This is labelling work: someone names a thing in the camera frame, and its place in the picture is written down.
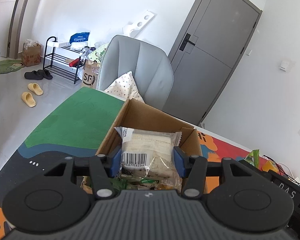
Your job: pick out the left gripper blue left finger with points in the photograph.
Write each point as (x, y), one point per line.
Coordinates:
(114, 162)

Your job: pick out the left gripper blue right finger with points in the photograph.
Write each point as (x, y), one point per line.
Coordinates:
(181, 162)

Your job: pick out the clear white biscuit packet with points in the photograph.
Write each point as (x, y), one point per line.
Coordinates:
(149, 154)

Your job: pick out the green foil snack packet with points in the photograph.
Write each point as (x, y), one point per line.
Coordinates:
(120, 184)

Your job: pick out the orange cracker packet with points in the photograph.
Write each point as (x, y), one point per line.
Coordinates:
(271, 166)

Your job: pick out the brown cardboard box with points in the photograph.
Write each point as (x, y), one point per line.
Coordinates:
(138, 115)

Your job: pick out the green blue snack sachet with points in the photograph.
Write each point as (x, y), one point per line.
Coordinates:
(253, 158)

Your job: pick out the colourful cartoon table mat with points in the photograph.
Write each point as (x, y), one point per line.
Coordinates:
(41, 193)

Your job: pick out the white dotted cushion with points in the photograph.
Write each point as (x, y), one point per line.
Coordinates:
(125, 87)

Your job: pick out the sf paper bag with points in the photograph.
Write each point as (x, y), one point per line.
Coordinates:
(90, 74)

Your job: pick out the grey armchair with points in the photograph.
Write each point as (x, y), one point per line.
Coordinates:
(149, 65)

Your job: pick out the yellow slipper near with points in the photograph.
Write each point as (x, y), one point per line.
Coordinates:
(28, 99)

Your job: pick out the yellow slipper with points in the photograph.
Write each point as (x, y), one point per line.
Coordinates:
(34, 87)
(28, 99)

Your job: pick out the yellow slipper far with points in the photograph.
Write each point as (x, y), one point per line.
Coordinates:
(34, 87)

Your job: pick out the black shoe rack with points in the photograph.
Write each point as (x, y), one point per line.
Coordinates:
(58, 64)

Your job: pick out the black shoes pair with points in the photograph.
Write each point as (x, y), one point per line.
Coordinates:
(38, 75)

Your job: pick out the blue plastic bag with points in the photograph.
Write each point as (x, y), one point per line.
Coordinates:
(79, 37)

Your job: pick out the grey door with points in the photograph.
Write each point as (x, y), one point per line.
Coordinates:
(221, 30)

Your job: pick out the brown box on floor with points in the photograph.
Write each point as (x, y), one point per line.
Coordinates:
(31, 54)

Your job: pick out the green round floor rug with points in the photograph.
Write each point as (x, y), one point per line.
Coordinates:
(8, 66)

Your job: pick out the black door handle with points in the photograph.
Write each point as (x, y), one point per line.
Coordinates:
(185, 41)

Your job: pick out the white wall socket plate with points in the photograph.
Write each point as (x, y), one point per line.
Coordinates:
(138, 24)

